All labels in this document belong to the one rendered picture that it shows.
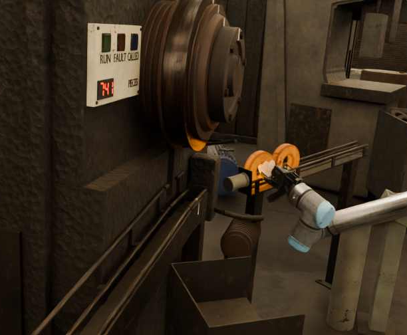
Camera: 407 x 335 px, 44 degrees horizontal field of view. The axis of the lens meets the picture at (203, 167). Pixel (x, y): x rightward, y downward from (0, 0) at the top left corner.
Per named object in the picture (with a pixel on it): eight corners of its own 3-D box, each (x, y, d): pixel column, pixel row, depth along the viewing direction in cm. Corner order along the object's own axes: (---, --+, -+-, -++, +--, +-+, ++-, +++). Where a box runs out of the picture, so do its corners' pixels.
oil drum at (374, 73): (349, 145, 607) (361, 70, 583) (349, 135, 663) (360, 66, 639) (402, 151, 593) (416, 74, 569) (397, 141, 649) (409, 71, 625)
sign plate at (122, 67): (86, 106, 114) (87, 22, 109) (132, 94, 138) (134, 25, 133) (95, 107, 113) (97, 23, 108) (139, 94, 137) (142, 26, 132)
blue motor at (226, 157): (198, 201, 374) (201, 155, 365) (193, 177, 429) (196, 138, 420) (239, 203, 377) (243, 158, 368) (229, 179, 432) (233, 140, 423)
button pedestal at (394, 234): (358, 337, 220) (382, 204, 204) (357, 310, 243) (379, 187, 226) (396, 345, 217) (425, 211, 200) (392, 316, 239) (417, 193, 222)
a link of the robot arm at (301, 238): (314, 250, 196) (328, 224, 191) (300, 257, 187) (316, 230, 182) (294, 235, 201) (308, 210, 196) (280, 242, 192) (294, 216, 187)
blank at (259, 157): (243, 154, 201) (249, 156, 198) (270, 146, 210) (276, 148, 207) (242, 191, 206) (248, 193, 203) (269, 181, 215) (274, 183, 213)
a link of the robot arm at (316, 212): (314, 231, 181) (327, 209, 177) (290, 211, 189) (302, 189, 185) (329, 228, 188) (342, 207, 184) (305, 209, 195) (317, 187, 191)
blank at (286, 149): (270, 147, 210) (276, 149, 207) (294, 139, 219) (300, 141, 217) (269, 181, 215) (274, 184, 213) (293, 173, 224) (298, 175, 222)
